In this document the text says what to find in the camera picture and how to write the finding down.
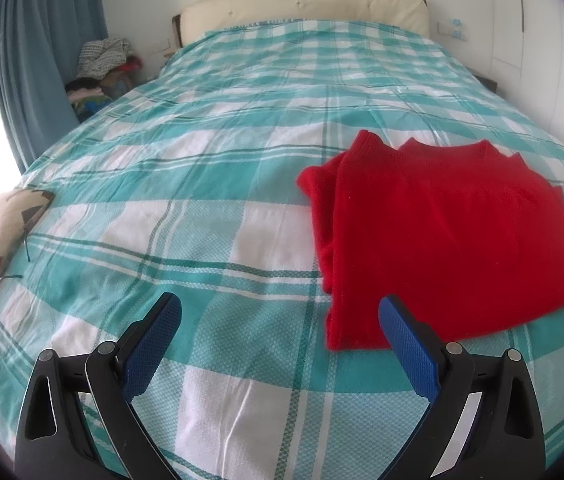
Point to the teal plaid bed sheet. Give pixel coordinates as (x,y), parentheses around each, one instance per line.
(212,210)

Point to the pile of clothes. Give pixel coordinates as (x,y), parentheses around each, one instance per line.
(99,75)

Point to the dark bedside table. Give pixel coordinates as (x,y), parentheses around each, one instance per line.
(486,82)

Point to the red sweater with white rabbit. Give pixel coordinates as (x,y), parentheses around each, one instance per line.
(441,240)

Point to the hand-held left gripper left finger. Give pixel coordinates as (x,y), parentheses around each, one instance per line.
(149,347)

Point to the cream padded headboard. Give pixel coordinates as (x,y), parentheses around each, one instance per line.
(307,10)

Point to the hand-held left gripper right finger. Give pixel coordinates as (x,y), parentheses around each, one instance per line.
(411,347)

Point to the wall socket panel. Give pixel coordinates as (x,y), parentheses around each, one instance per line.
(452,29)

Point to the blue curtain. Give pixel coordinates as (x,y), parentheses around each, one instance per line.
(37,60)

